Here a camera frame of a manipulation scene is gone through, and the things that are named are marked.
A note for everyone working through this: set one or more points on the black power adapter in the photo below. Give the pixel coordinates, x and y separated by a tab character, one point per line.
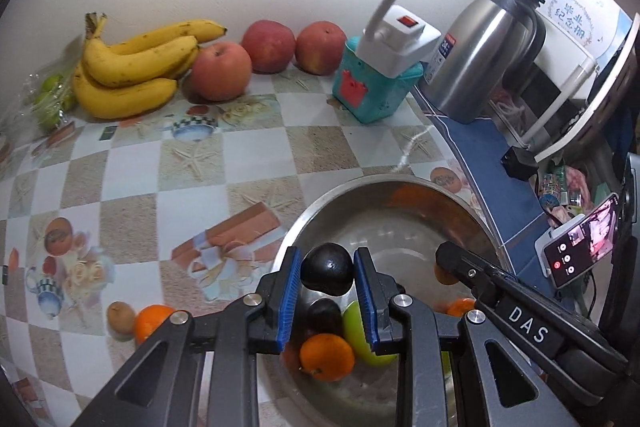
519	163

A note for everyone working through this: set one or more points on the orange top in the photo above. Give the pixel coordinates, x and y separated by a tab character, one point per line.
444	277

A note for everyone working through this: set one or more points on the green mango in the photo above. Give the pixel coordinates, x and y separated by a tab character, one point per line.
354	335

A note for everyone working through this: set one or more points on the dark plum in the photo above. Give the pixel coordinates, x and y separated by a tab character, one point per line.
324	316
328	268

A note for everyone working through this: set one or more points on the patterned vinyl tablecloth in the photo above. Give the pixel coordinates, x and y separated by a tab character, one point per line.
95	219

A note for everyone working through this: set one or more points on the blue cloth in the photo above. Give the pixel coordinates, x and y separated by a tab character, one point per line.
510	205

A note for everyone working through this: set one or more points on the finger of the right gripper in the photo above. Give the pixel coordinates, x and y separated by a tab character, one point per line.
567	347

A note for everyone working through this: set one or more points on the brown kiwi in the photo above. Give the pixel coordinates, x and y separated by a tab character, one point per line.
120	318

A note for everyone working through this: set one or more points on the steel thermos jug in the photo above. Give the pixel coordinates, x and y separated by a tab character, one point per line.
490	41

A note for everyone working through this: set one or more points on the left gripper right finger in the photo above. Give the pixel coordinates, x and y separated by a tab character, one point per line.
451	371

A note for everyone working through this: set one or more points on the large steel bowl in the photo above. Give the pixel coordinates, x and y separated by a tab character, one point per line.
401	220

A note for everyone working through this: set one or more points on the teal toy box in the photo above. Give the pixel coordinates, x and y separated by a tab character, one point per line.
367	94

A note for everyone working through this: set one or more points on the smartphone on stand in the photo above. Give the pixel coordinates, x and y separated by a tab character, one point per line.
567	252

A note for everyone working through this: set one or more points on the red apple middle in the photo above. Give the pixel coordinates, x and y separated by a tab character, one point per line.
270	45

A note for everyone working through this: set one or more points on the yellow banana bunch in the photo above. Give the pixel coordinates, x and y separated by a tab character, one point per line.
140	74

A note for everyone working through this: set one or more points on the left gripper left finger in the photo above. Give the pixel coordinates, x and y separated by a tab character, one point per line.
159	385

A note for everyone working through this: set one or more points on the red apple front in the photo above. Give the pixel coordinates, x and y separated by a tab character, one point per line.
221	72

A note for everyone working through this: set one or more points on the clear bag green fruit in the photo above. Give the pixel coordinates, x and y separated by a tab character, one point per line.
45	99

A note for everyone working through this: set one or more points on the white shelf rack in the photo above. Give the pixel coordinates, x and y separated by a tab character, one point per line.
581	74

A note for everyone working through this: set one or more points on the orange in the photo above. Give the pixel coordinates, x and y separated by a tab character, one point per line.
444	277
148	320
327	357

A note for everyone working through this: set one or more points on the red apple right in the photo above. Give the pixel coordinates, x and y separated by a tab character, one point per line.
319	48

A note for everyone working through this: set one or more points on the red apple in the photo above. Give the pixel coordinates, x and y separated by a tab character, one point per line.
270	45
319	48
221	72

